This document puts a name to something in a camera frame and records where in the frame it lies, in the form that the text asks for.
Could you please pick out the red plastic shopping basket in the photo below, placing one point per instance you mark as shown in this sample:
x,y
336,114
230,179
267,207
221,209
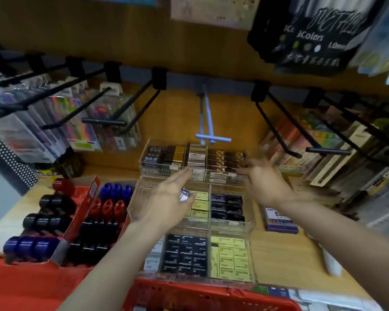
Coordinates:
x,y
197,297

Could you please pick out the small shiny wrapped item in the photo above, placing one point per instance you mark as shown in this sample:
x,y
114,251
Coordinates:
x,y
184,194

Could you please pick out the dark hanging packet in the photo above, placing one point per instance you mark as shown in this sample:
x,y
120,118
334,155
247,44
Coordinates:
x,y
69,165

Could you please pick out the pile of flat packets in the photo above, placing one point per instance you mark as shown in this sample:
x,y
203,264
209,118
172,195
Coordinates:
x,y
311,297

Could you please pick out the person's right fingers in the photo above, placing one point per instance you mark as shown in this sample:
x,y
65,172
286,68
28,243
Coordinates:
x,y
253,166

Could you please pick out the red cardboard marker display box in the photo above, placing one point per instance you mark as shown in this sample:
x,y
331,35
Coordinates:
x,y
84,204
124,223

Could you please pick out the person's right forearm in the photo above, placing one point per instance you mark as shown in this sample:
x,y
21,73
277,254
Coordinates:
x,y
343,242

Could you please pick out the person's left forearm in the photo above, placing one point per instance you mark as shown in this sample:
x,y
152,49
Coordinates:
x,y
116,268

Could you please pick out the group of thick black markers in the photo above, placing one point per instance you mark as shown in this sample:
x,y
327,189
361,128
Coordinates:
x,y
50,212
94,241

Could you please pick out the purple pen set box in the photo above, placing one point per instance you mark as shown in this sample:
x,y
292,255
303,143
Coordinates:
x,y
278,221

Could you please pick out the thick red marker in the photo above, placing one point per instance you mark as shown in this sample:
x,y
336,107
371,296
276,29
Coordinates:
x,y
120,210
108,209
63,186
96,208

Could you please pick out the group of small black boxes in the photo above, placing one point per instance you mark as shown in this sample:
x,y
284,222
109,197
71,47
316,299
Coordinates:
x,y
227,207

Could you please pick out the row of hanging stationery packets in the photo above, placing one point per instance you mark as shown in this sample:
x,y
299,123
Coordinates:
x,y
359,165

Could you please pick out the group of black gold boxes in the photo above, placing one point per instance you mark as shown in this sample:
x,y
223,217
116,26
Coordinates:
x,y
175,154

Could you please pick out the black white polka-dot panel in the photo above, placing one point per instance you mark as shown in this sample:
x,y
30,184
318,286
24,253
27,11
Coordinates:
x,y
9,158

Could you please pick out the group of small yellow boxes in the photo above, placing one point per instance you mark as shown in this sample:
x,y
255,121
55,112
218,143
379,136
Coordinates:
x,y
200,205

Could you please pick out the clear acrylic tiered organizer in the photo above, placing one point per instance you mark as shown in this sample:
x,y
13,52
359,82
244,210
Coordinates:
x,y
233,228

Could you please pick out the white tube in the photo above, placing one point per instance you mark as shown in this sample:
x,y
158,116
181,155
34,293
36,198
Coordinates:
x,y
332,262

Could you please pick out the person's left hand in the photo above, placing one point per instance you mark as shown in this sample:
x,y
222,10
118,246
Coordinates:
x,y
163,204

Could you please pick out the light blue hanging packets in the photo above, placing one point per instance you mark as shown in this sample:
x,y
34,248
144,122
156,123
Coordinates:
x,y
382,38

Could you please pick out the group of white-labelled black boxes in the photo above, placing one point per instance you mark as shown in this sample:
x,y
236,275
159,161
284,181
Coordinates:
x,y
152,156

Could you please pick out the group of grey white boxes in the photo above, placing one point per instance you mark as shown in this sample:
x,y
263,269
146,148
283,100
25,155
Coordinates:
x,y
197,155

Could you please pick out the group of brown patterned boxes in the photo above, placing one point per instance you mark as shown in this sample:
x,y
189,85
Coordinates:
x,y
225,158

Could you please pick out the black display hook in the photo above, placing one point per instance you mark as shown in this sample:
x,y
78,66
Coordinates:
x,y
350,119
52,76
81,108
68,89
139,100
285,126

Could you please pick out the group of flat black boxes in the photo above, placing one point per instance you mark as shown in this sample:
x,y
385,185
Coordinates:
x,y
185,254

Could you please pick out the person's left fingers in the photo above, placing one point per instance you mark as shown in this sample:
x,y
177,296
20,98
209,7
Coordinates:
x,y
181,178

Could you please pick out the row of hanging pen packets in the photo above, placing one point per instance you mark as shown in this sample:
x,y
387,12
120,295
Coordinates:
x,y
35,132

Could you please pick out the black marker set packet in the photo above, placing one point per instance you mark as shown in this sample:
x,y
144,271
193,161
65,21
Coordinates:
x,y
311,38

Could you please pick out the light blue display hook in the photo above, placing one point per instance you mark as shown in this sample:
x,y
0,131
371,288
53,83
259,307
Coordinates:
x,y
208,119

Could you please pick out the group of flat yellow boxes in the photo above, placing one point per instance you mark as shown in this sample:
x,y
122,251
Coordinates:
x,y
231,259

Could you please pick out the pale illustrated sheet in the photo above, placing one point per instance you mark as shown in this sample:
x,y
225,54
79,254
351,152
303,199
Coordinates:
x,y
214,11

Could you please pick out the thick blue marker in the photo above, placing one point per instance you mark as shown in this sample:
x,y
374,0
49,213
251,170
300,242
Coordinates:
x,y
127,194
27,247
11,246
105,192
47,248
116,193

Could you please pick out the person's right hand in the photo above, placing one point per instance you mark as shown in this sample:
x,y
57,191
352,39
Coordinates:
x,y
267,184

